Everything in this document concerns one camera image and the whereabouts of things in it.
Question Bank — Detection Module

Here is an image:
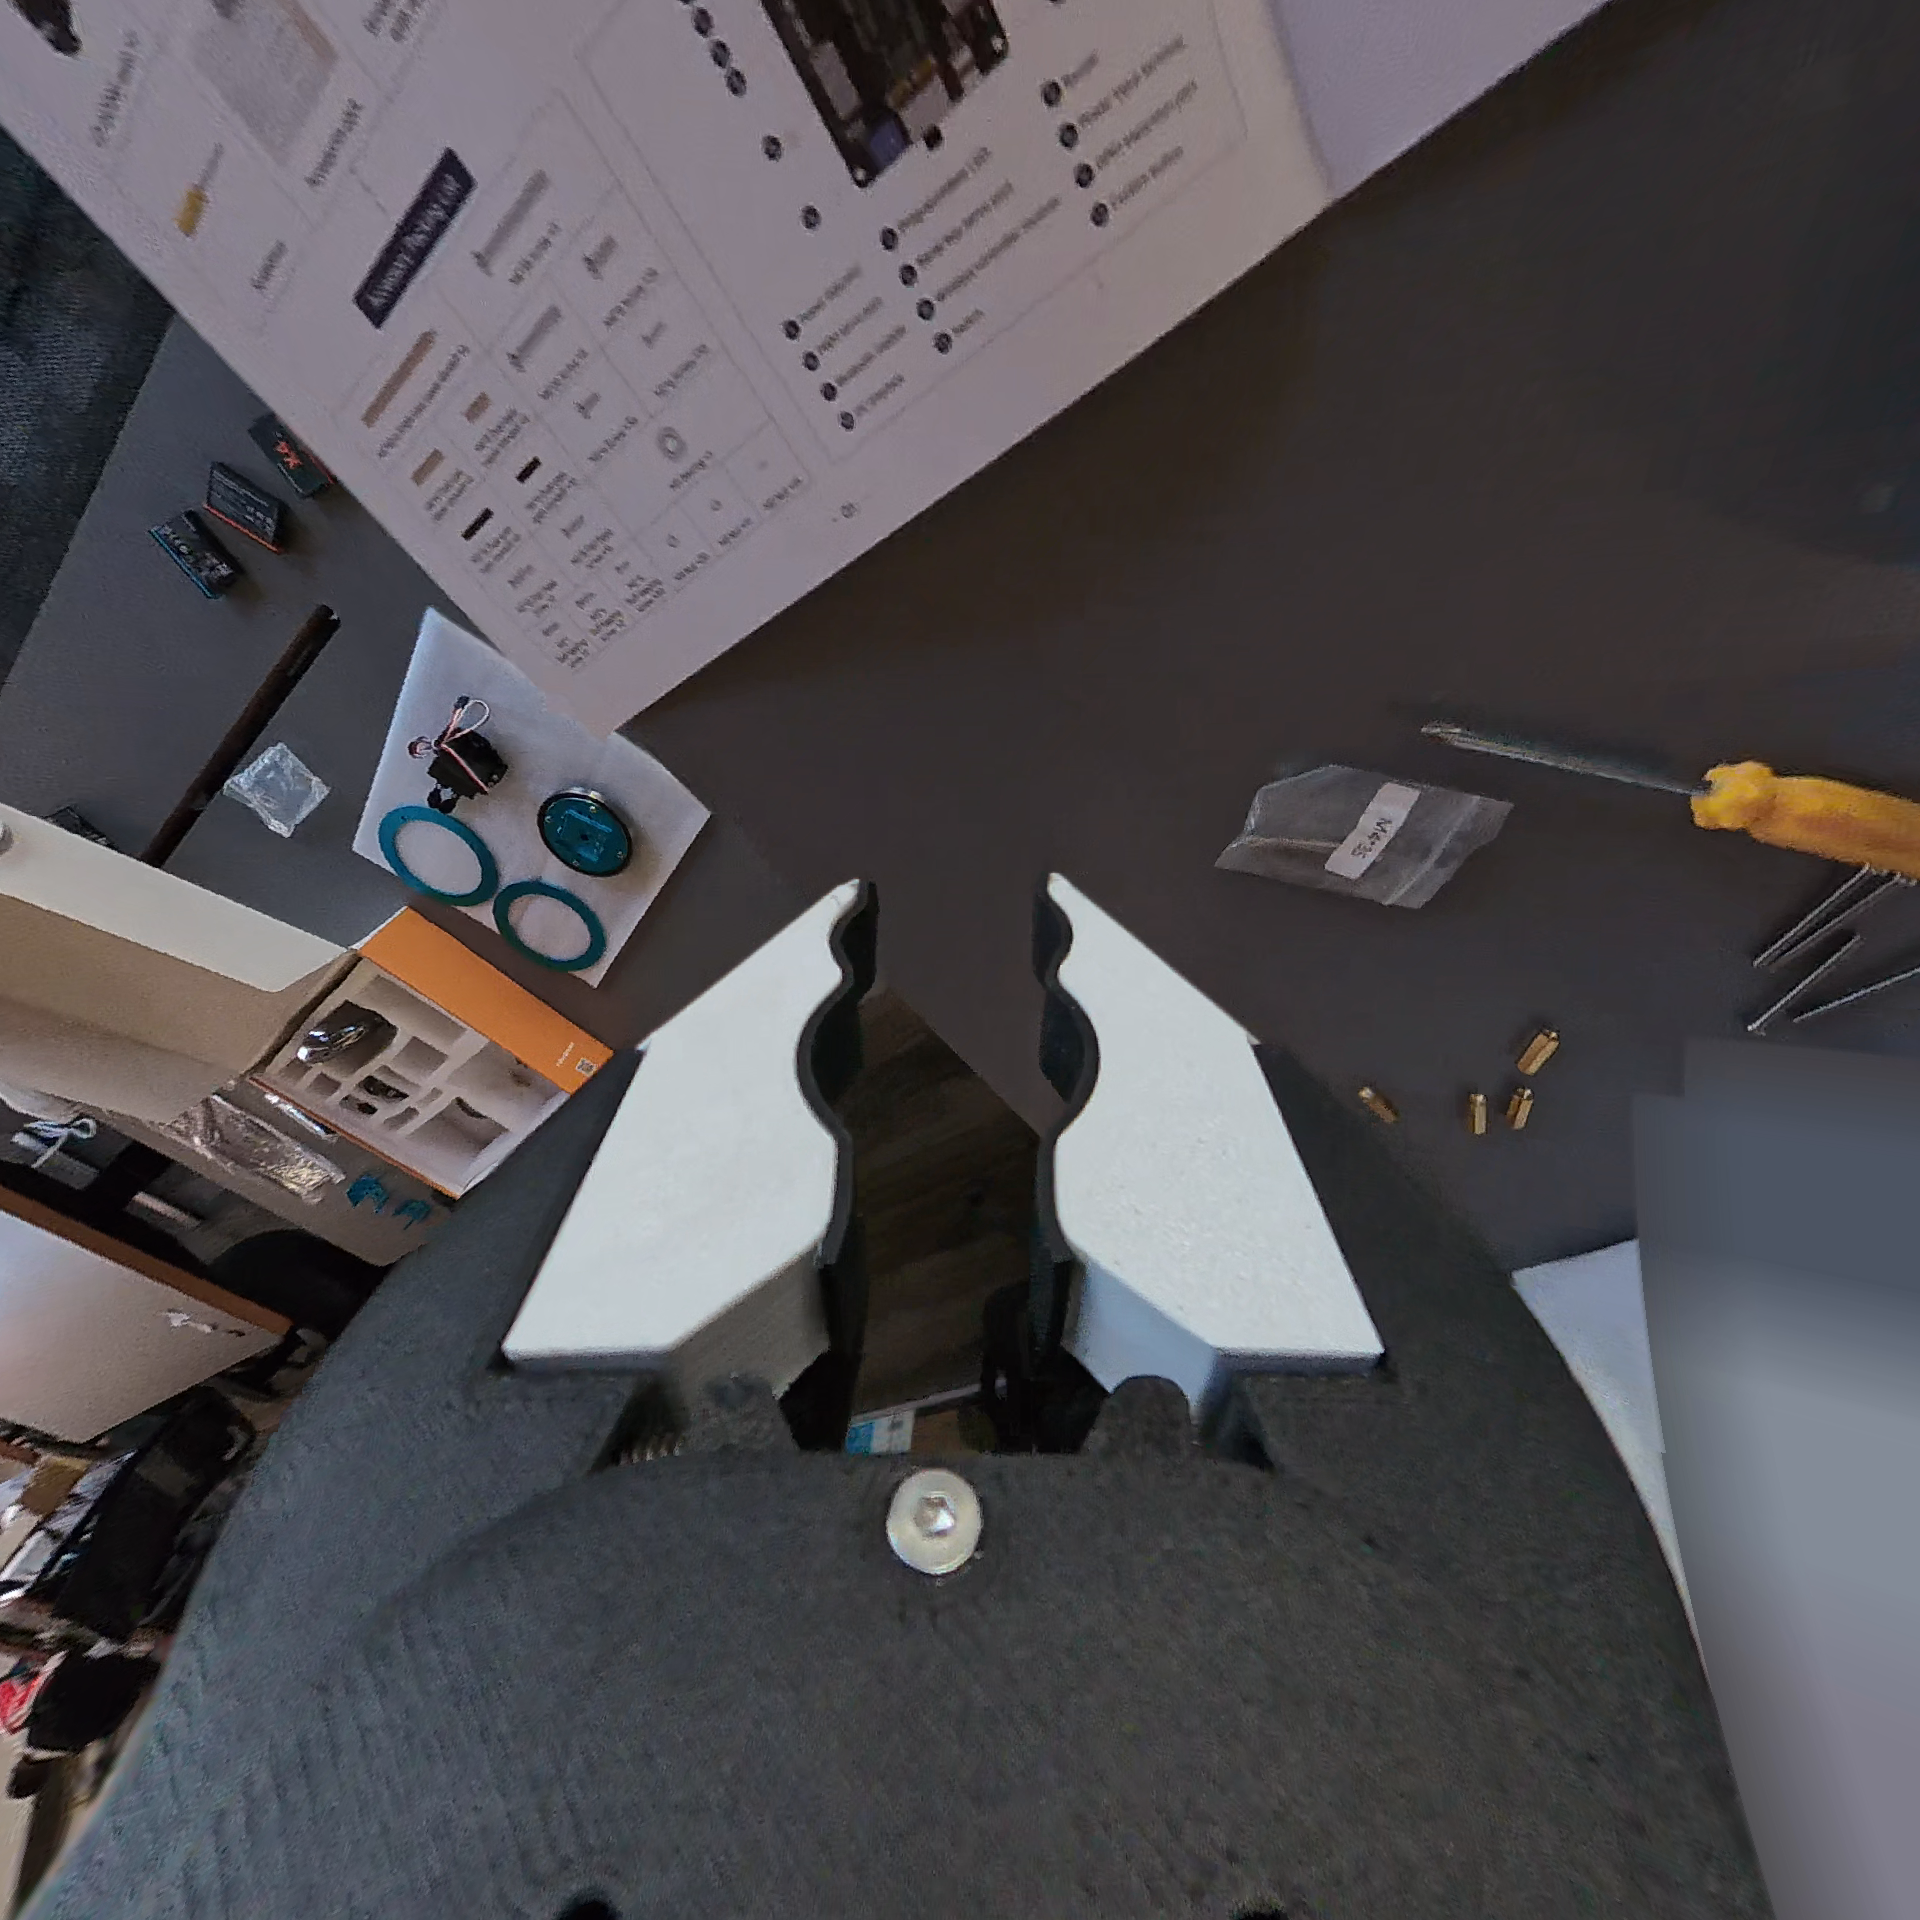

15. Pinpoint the white foam sheet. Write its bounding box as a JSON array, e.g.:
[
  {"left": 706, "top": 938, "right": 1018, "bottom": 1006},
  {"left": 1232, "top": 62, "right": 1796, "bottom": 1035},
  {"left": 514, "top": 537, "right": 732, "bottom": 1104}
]
[{"left": 351, "top": 609, "right": 710, "bottom": 991}]

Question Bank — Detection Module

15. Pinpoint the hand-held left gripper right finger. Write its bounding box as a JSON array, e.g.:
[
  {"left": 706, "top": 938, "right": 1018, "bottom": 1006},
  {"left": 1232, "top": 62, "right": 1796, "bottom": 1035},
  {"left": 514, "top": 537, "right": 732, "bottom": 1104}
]
[{"left": 1026, "top": 872, "right": 1388, "bottom": 1420}]

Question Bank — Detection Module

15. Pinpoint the teal ring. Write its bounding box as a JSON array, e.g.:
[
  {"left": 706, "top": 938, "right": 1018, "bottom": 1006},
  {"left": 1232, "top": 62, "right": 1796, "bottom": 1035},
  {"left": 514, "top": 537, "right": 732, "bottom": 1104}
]
[
  {"left": 372, "top": 803, "right": 501, "bottom": 903},
  {"left": 489, "top": 879, "right": 607, "bottom": 976}
]

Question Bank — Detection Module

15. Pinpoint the silver foil bag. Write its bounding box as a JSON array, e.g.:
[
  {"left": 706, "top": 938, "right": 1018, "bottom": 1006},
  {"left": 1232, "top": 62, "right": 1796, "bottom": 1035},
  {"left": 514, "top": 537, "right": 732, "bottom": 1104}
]
[{"left": 151, "top": 1096, "right": 346, "bottom": 1210}]

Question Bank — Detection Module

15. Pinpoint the dark grey desk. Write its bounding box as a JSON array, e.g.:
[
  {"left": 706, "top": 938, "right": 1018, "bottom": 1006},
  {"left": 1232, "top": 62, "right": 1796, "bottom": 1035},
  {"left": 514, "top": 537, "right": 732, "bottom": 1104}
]
[
  {"left": 615, "top": 0, "right": 1920, "bottom": 1291},
  {"left": 0, "top": 315, "right": 722, "bottom": 1082}
]

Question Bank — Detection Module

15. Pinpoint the labelled bag of long screws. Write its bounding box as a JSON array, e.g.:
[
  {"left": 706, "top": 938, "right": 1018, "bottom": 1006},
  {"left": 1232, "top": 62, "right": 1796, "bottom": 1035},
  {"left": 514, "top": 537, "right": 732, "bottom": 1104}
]
[{"left": 1216, "top": 762, "right": 1513, "bottom": 913}]

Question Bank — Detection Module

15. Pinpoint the person's white garment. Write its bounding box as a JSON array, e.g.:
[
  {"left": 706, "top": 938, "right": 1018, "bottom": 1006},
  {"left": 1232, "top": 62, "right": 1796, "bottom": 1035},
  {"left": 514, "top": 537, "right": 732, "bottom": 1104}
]
[{"left": 1506, "top": 1238, "right": 1712, "bottom": 1652}]

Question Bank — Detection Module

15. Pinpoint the beige box lid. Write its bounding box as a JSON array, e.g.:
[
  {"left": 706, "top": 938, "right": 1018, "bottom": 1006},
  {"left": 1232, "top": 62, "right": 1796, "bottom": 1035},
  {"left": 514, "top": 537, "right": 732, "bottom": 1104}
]
[{"left": 0, "top": 803, "right": 360, "bottom": 1120}]

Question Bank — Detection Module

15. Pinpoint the small blue edged circuit module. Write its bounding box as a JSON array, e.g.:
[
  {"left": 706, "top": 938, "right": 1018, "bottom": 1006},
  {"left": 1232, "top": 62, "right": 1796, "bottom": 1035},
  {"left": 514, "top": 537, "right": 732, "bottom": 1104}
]
[{"left": 146, "top": 511, "right": 249, "bottom": 601}]

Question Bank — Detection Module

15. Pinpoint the empty clear plastic bag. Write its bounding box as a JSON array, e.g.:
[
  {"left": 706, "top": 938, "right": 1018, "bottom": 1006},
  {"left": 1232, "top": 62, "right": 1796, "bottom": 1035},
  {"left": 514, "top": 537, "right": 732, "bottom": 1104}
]
[{"left": 221, "top": 743, "right": 330, "bottom": 840}]

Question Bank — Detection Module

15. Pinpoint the white instruction booklet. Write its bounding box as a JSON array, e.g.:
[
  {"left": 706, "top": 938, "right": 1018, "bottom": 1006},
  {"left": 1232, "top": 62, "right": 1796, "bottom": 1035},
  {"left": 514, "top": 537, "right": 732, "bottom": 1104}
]
[{"left": 0, "top": 0, "right": 1613, "bottom": 736}]

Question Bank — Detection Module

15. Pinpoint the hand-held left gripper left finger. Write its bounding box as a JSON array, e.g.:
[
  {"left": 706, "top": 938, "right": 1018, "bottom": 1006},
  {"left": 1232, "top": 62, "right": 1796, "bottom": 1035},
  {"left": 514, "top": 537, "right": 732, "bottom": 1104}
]
[{"left": 497, "top": 879, "right": 879, "bottom": 1383}]

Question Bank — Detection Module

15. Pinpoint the white table with brown edge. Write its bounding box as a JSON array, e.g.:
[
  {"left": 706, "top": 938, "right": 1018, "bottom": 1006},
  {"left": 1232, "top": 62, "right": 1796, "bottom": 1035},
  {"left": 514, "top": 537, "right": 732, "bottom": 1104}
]
[{"left": 0, "top": 1191, "right": 294, "bottom": 1450}]

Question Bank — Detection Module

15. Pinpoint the yellow handled screwdriver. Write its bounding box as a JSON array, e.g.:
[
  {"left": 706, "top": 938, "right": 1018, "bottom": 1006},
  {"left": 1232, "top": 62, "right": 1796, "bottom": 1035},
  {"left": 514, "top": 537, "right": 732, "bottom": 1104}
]
[{"left": 1422, "top": 721, "right": 1920, "bottom": 886}]

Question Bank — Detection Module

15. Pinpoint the teal round wheel hub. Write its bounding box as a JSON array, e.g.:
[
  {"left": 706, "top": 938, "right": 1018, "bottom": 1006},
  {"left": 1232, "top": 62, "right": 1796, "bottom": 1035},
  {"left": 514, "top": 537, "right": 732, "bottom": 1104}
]
[{"left": 534, "top": 784, "right": 633, "bottom": 874}]

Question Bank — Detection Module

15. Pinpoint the small red edged circuit module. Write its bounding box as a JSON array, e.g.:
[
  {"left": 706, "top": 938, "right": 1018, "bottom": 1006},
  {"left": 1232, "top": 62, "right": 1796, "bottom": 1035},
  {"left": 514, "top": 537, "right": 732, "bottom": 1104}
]
[
  {"left": 246, "top": 412, "right": 335, "bottom": 500},
  {"left": 200, "top": 463, "right": 290, "bottom": 554}
]

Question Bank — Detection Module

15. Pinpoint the orange and white kit box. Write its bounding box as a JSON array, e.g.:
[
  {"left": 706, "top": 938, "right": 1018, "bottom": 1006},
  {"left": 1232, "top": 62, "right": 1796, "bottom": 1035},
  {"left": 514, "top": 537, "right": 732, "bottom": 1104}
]
[{"left": 246, "top": 907, "right": 617, "bottom": 1203}]

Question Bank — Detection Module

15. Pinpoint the small black servo with wires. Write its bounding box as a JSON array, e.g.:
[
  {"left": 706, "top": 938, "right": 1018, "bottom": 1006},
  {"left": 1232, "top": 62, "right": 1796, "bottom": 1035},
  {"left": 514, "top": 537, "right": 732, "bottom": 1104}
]
[{"left": 406, "top": 694, "right": 512, "bottom": 819}]

